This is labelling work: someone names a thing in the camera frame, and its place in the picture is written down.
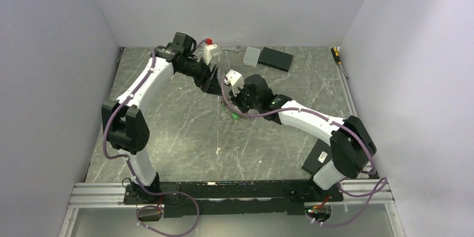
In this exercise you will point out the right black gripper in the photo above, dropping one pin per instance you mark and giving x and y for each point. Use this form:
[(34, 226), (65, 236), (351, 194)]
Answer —
[(236, 100)]

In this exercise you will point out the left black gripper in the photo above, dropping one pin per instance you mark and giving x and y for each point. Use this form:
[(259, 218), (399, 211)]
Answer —
[(208, 81)]

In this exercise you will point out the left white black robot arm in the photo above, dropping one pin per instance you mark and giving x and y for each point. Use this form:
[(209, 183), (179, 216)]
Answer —
[(124, 122)]

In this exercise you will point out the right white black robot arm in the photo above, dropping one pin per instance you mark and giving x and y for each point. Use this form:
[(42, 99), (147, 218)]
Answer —
[(350, 146)]

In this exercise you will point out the translucent white plastic box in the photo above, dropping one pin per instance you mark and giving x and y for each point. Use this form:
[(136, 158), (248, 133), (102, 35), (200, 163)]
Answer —
[(251, 56)]

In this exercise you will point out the black flat rectangular box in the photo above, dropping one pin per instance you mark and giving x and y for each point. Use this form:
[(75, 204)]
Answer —
[(275, 59)]

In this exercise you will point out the silver open-end wrench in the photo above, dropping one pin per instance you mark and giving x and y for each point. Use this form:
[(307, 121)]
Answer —
[(237, 48)]

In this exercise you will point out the yellow black screwdriver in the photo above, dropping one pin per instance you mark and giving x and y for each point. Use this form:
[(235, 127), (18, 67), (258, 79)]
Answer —
[(337, 59)]

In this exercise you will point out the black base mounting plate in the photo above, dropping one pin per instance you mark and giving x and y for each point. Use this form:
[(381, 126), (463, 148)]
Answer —
[(179, 199)]

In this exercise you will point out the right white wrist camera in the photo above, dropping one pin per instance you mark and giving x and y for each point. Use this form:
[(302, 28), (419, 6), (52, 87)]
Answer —
[(233, 79)]

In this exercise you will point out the aluminium extrusion rail frame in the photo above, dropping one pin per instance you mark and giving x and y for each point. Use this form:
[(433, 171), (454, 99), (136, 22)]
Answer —
[(111, 195)]

